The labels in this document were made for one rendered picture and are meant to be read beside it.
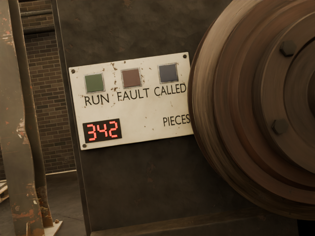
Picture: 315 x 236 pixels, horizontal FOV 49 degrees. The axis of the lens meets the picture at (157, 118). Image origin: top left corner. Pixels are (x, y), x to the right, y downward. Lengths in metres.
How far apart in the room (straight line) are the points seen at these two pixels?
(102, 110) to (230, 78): 0.29
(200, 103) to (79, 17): 0.34
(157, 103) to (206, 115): 0.16
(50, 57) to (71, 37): 6.19
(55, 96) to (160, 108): 6.20
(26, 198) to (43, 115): 3.71
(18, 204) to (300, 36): 3.13
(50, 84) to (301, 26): 6.49
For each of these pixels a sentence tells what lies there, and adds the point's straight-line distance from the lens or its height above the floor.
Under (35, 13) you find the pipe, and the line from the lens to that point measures 6.67.
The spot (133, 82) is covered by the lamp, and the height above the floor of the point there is 1.19.
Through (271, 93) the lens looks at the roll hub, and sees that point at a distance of 0.57.
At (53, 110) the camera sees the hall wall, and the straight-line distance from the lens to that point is 6.92.
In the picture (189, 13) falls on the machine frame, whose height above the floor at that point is 1.33.
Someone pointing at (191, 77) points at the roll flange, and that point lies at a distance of 0.69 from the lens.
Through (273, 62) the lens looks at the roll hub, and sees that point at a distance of 0.57.
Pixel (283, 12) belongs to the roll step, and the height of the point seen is 1.26.
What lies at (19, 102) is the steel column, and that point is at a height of 1.29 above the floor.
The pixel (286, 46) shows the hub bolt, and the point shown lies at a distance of 0.58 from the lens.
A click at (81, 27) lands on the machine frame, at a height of 1.33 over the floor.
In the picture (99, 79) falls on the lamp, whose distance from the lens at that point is 0.75.
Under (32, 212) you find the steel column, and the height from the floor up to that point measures 0.28.
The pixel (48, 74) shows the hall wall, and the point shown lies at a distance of 6.96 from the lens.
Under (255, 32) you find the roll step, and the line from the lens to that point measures 0.63.
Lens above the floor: 1.15
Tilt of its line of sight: 3 degrees down
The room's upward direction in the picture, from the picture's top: 8 degrees counter-clockwise
